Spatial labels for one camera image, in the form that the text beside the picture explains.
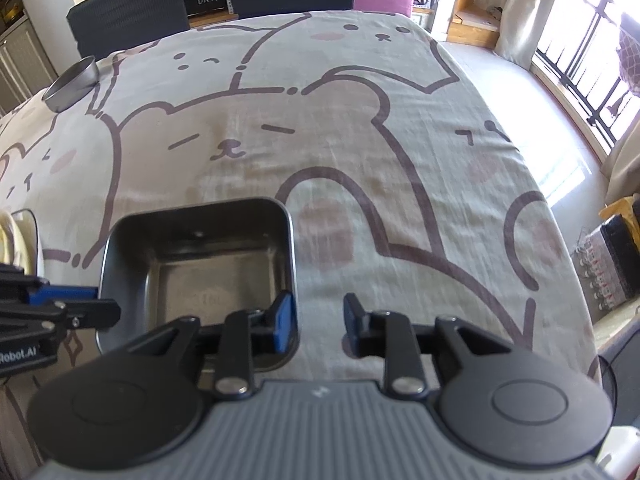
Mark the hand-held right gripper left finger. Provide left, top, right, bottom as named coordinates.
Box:
left=120, top=291, right=296, bottom=401

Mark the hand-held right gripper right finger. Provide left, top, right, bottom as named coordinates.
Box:
left=342, top=294, right=516, bottom=398

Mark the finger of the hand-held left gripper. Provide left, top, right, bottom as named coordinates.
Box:
left=0, top=299, right=122, bottom=333
left=0, top=264, right=98, bottom=307

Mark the white square plate black rim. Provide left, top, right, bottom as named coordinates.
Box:
left=9, top=208, right=45, bottom=278

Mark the square steel bowl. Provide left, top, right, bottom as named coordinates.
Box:
left=96, top=197, right=301, bottom=373

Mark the bear printed tablecloth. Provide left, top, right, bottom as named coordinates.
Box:
left=0, top=9, right=608, bottom=466

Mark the round steel bowl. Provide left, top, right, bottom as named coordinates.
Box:
left=41, top=56, right=99, bottom=113

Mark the cream kitchen base cabinet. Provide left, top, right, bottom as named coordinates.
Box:
left=0, top=10, right=58, bottom=111

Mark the patterned woven bag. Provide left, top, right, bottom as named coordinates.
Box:
left=575, top=200, right=640, bottom=311

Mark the black barred window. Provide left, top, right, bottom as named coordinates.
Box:
left=532, top=0, right=640, bottom=156

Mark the beige curtain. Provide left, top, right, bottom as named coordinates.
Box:
left=495, top=0, right=566, bottom=71

